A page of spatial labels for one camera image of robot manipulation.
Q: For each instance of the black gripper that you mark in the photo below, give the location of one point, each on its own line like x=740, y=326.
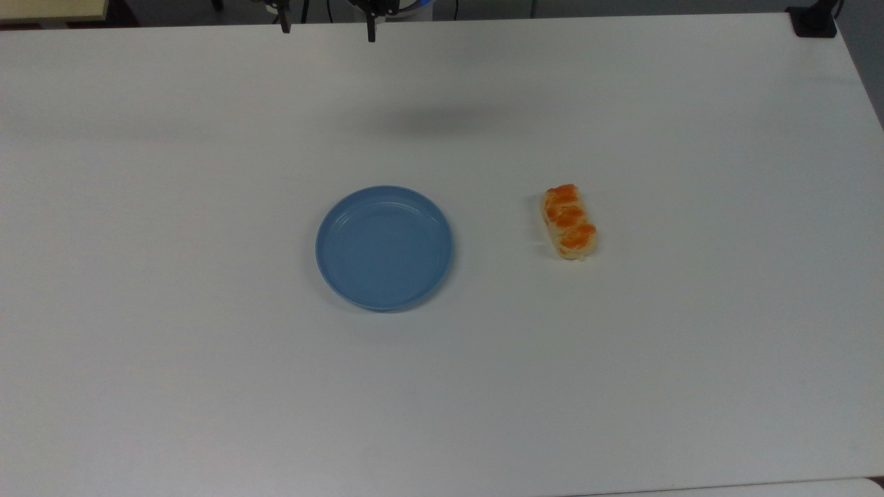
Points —
x=373, y=5

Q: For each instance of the orange glazed bread loaf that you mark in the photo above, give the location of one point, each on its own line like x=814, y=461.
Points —
x=568, y=221

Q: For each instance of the black table clamp mount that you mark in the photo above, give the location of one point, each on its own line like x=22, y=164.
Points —
x=813, y=19

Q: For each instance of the light wooden desk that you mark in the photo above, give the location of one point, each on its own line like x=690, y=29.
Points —
x=52, y=10

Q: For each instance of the blue round plate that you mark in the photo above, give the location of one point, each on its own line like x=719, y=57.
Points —
x=384, y=247

